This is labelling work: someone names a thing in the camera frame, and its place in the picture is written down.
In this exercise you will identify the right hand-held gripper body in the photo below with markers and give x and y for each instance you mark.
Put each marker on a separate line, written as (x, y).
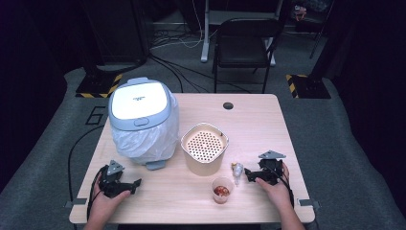
(269, 171)

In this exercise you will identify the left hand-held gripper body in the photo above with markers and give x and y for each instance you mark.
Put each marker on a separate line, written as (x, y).
(111, 185)

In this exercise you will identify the clear plastic wrapper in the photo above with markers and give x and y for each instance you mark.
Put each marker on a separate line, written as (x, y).
(237, 169)

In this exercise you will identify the red food scraps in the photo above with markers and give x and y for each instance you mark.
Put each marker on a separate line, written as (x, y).
(221, 191)

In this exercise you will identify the small clear plastic cup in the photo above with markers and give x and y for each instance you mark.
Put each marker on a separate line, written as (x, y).
(220, 198)

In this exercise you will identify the clear plastic trash bag liner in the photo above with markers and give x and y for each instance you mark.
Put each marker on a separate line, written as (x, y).
(143, 142)

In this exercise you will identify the beige bucket with perforated strainer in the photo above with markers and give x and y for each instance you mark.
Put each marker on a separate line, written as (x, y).
(204, 166)

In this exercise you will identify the white and blue pedal trash can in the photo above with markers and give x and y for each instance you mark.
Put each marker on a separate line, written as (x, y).
(140, 102)

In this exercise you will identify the person's left hand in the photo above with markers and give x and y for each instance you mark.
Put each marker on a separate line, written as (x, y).
(103, 206)

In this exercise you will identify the person's right hand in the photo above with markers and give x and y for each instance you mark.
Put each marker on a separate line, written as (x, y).
(279, 193)

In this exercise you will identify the black and yellow striped base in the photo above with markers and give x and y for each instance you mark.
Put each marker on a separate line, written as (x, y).
(95, 87)
(311, 89)

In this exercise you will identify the black folding chair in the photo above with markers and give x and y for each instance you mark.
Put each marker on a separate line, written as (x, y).
(244, 48)

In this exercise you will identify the black stand pole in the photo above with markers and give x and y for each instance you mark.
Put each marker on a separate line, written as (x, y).
(319, 35)

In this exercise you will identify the black cabinet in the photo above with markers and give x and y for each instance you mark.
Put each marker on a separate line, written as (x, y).
(118, 32)

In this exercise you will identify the grey metal table bracket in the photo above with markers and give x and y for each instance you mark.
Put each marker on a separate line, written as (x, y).
(76, 202)
(308, 202)

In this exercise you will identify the white desk frame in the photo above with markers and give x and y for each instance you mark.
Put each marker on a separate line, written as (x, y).
(205, 38)

